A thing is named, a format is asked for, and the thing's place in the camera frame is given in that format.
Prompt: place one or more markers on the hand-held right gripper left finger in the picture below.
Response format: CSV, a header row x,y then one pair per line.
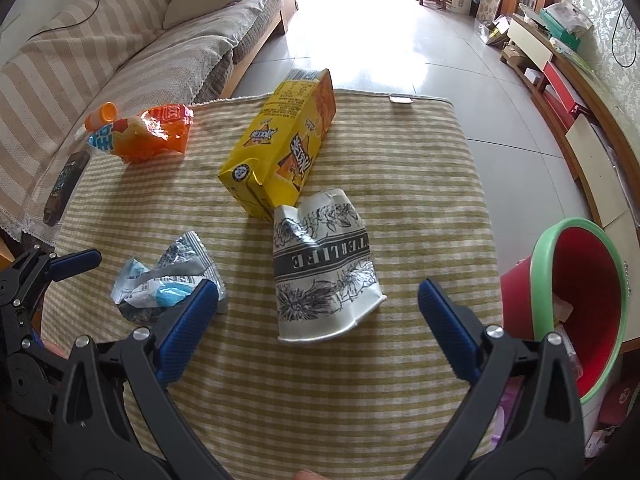
x,y
185,330

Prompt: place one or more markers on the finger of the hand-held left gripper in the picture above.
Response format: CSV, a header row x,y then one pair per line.
x,y
75,264

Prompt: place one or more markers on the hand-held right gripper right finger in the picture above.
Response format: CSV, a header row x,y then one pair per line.
x,y
450,330

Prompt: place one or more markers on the silver and blue foil wrapper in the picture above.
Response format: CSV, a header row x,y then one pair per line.
x,y
170,270

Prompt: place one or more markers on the flower print paper cup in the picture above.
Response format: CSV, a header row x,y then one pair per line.
x,y
320,270

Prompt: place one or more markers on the red bin with green rim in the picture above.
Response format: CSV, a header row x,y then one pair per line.
x,y
590,280

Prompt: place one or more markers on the dark remote control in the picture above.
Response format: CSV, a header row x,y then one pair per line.
x,y
65,185

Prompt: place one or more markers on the orange snack bag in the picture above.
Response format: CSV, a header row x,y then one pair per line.
x,y
150,135

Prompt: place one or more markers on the orange plastic bottle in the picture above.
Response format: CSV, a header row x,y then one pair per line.
x,y
100,115

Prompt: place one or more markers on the beige striped sofa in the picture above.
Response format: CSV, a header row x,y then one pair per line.
x,y
100,60

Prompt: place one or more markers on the yellow drink carton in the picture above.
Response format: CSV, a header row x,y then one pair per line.
x,y
280,145

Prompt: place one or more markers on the wooden tv cabinet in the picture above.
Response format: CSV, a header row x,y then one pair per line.
x,y
595,160

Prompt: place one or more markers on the green flat box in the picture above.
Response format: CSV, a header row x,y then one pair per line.
x,y
557,35

